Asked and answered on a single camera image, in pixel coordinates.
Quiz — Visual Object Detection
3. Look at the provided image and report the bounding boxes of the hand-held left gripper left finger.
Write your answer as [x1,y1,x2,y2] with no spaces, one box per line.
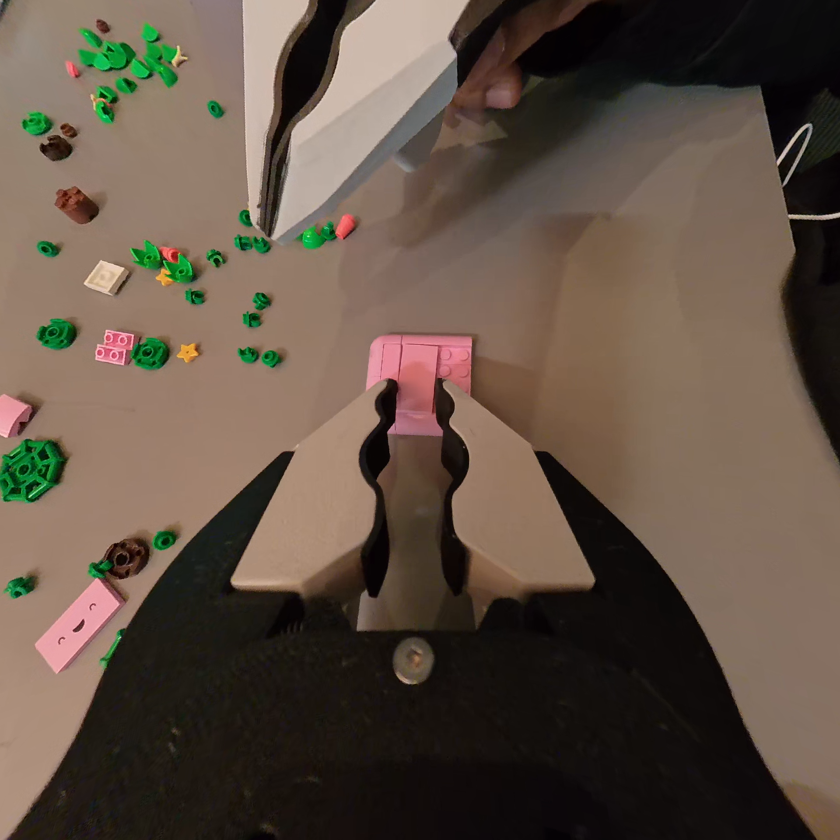
[230,378,399,599]

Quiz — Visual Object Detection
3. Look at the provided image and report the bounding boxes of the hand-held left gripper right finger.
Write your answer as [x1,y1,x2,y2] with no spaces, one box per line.
[438,379,597,608]

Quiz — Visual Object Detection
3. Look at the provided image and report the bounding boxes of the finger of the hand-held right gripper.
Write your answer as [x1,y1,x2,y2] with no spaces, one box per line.
[241,0,326,238]
[266,0,472,245]

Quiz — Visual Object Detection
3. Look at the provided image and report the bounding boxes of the pink brick block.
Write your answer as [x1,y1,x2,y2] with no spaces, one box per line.
[367,333,475,437]

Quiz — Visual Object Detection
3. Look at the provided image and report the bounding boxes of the person's right hand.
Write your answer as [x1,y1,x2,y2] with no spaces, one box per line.
[453,0,592,110]

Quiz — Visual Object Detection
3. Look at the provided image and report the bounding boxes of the pile of green leaf pieces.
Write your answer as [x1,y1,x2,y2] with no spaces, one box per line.
[77,21,181,126]

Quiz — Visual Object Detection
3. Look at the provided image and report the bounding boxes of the brown round holed plate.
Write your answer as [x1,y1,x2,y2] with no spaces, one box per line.
[104,538,151,580]

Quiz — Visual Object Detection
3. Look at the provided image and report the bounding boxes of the brown round brick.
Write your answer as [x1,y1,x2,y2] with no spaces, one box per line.
[54,186,101,226]

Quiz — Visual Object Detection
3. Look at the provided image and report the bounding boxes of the scattered small green clips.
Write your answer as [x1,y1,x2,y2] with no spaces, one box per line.
[3,98,339,599]

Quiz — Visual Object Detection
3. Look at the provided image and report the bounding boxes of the pink smiley face tile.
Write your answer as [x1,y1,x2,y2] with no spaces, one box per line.
[35,579,127,675]

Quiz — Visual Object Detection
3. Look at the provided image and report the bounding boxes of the white square tile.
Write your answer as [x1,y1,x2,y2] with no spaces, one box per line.
[83,260,131,297]

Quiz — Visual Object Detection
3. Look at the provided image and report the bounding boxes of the plain green web piece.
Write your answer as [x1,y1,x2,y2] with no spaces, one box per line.
[0,437,68,504]

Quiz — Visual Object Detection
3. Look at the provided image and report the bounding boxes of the pink curved slope brick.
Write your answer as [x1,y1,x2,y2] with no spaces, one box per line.
[0,394,34,439]

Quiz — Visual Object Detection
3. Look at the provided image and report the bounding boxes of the thin white cable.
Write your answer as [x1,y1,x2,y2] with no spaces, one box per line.
[776,123,840,221]

